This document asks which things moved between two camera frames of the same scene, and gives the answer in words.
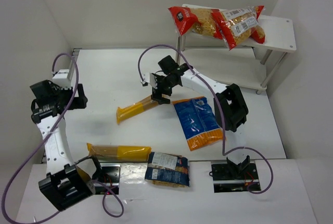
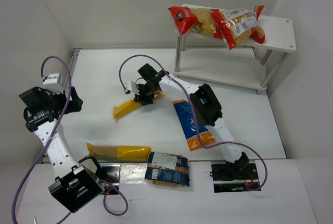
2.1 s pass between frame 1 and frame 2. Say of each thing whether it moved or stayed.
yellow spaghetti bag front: stayed
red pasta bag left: stayed
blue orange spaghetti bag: stayed
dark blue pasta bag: stayed
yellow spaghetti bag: moved
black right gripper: moved
